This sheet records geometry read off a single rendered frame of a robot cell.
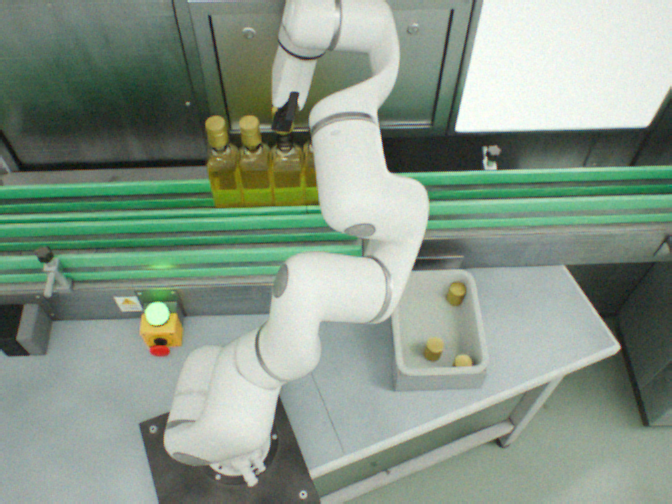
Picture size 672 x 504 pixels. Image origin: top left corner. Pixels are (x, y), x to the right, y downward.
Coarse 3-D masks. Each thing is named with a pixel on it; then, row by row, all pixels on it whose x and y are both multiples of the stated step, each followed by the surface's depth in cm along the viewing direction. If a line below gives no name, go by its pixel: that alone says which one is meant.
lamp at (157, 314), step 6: (150, 306) 129; (156, 306) 129; (162, 306) 129; (150, 312) 128; (156, 312) 128; (162, 312) 128; (168, 312) 130; (150, 318) 128; (156, 318) 128; (162, 318) 128; (168, 318) 130; (150, 324) 130; (156, 324) 129; (162, 324) 130
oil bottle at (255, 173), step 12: (264, 144) 120; (240, 156) 119; (252, 156) 118; (264, 156) 119; (240, 168) 120; (252, 168) 119; (264, 168) 119; (240, 180) 123; (252, 180) 122; (264, 180) 122; (252, 192) 125; (264, 192) 125; (252, 204) 128; (264, 204) 128
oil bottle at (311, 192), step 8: (304, 144) 121; (304, 152) 120; (312, 152) 119; (304, 160) 120; (312, 160) 119; (304, 168) 120; (312, 168) 120; (304, 176) 122; (312, 176) 122; (304, 184) 125; (312, 184) 124; (304, 192) 127; (312, 192) 126; (312, 200) 128
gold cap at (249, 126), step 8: (240, 120) 114; (248, 120) 113; (256, 120) 113; (240, 128) 113; (248, 128) 112; (256, 128) 113; (248, 136) 114; (256, 136) 115; (248, 144) 116; (256, 144) 116
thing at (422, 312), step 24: (408, 288) 138; (432, 288) 138; (408, 312) 138; (432, 312) 138; (456, 312) 138; (480, 312) 130; (408, 336) 135; (432, 336) 135; (456, 336) 135; (480, 336) 127; (408, 360) 132; (480, 360) 126
